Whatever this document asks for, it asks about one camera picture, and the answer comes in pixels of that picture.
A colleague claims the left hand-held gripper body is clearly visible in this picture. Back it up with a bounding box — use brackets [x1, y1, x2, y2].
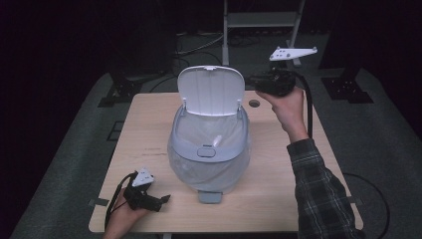
[122, 166, 164, 213]

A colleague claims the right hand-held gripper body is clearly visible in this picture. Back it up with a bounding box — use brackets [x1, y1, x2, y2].
[254, 46, 318, 98]

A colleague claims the grey pedal trash can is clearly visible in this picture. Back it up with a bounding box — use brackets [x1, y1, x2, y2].
[166, 65, 253, 205]

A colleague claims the person's left hand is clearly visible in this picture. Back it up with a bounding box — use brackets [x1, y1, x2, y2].
[103, 188, 149, 239]

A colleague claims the person's right hand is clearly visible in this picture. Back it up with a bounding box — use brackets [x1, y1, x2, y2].
[256, 87, 311, 144]

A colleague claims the white metal stand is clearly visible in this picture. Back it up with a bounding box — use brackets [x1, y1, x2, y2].
[221, 0, 307, 69]

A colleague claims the black stand base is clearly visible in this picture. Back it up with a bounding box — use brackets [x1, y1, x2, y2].
[319, 64, 374, 105]
[97, 59, 144, 109]

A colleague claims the black floor outlet cover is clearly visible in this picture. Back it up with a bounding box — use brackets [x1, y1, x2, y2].
[105, 120, 125, 142]

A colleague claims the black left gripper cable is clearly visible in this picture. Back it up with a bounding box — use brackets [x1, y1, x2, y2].
[104, 170, 138, 232]

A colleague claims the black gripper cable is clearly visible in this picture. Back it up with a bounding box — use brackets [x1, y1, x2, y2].
[292, 70, 315, 139]
[104, 170, 138, 232]

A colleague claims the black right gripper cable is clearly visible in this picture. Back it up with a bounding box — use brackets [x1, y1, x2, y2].
[292, 70, 315, 139]

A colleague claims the white floor cable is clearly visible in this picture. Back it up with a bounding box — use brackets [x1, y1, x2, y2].
[174, 31, 227, 56]

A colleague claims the black floor cable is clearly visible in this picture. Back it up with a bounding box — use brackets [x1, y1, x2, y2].
[148, 49, 223, 94]

